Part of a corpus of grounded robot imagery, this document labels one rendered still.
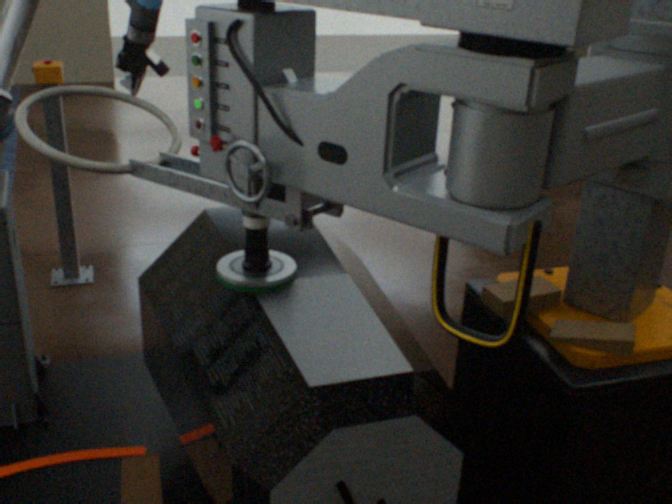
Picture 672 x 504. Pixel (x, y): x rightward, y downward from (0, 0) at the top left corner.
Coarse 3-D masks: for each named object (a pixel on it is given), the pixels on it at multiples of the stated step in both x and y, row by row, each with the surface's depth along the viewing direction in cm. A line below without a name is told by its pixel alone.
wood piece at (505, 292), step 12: (540, 276) 214; (492, 288) 205; (504, 288) 205; (540, 288) 206; (552, 288) 207; (492, 300) 203; (504, 300) 199; (540, 300) 204; (552, 300) 206; (504, 312) 200; (528, 312) 204
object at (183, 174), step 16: (128, 160) 215; (176, 160) 219; (192, 160) 215; (144, 176) 213; (160, 176) 208; (176, 176) 203; (192, 176) 200; (192, 192) 201; (208, 192) 197; (224, 192) 193; (240, 208) 191; (256, 208) 186; (272, 208) 183; (304, 208) 177; (320, 208) 183; (336, 208) 185; (288, 224) 176; (304, 224) 178
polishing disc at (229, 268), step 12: (240, 252) 210; (276, 252) 211; (228, 264) 203; (240, 264) 203; (276, 264) 204; (288, 264) 204; (228, 276) 196; (240, 276) 196; (252, 276) 196; (264, 276) 197; (276, 276) 197; (288, 276) 198
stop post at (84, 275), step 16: (48, 64) 337; (48, 80) 336; (48, 112) 344; (48, 128) 347; (64, 128) 352; (48, 144) 349; (64, 144) 352; (64, 176) 358; (64, 192) 361; (64, 208) 364; (64, 224) 367; (64, 240) 370; (64, 256) 374; (64, 272) 377; (80, 272) 384
